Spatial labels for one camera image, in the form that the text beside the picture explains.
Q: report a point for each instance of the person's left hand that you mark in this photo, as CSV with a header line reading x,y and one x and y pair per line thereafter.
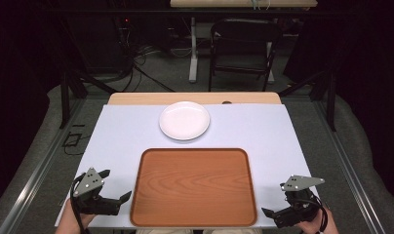
x,y
71,221

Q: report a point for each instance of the white round plate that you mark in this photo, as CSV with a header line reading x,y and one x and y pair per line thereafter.
x,y
184,121

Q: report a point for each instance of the black folding chair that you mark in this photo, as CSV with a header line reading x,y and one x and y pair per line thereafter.
x,y
245,32

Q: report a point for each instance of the black metal stand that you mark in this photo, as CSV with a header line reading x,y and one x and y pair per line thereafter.
x,y
64,97
330,100

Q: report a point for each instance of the aluminium floor rail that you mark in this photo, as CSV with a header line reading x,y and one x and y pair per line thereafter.
x,y
351,175
39,175

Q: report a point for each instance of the white table mat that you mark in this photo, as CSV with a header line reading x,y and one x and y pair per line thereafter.
x,y
120,136

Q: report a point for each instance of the person's right hand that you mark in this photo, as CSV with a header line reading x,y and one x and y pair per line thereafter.
x,y
317,226

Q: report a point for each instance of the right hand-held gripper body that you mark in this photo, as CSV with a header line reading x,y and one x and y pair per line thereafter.
x,y
299,183

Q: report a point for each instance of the white desk leg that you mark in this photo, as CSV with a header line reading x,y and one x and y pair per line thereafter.
x,y
270,61
193,58

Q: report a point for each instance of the brown wooden tray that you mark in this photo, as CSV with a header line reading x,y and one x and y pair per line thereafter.
x,y
193,188

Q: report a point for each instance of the light wooden desk top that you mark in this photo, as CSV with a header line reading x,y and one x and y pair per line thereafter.
x,y
217,3

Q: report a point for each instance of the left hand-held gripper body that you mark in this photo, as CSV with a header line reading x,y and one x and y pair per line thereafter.
x,y
89,184

